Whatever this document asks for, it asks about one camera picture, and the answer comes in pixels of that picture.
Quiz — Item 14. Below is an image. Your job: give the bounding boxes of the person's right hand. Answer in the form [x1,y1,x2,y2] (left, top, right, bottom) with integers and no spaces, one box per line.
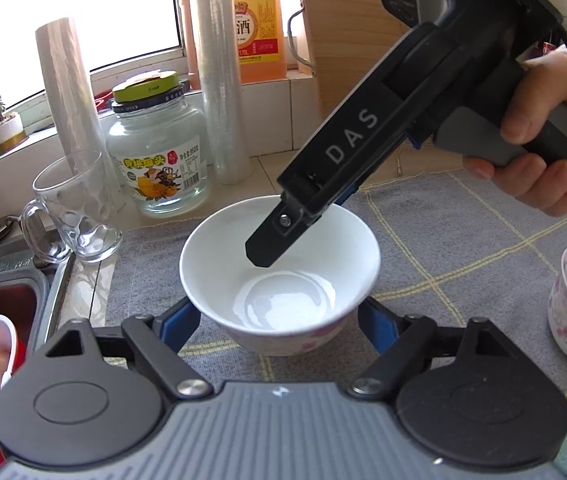
[461,45,567,218]

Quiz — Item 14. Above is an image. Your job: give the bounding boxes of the clear glass mug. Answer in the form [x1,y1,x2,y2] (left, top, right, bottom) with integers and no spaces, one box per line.
[20,150,122,264]

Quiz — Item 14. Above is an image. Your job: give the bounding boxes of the small potted succulent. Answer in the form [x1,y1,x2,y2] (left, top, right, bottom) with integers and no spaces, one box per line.
[0,96,28,155]

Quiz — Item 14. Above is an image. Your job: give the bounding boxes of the grey checked dish mat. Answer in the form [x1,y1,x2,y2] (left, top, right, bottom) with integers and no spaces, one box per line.
[106,170,567,394]

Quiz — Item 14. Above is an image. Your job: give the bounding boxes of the bamboo cutting board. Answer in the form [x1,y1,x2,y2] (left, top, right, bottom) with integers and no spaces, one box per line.
[302,0,408,117]

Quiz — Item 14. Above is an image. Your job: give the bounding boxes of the orange cooking wine jug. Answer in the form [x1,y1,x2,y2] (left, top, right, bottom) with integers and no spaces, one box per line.
[234,0,287,84]

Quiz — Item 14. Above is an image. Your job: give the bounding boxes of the metal wire board rack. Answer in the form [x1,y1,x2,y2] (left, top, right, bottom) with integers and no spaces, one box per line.
[287,2,315,76]

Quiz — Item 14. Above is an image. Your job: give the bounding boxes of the large glass jar green lid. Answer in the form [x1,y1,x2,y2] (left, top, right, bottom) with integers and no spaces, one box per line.
[106,70,209,218]

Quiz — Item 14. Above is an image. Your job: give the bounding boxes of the plastic wrap roll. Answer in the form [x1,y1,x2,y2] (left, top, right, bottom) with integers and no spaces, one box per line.
[35,18,125,212]
[190,0,250,184]

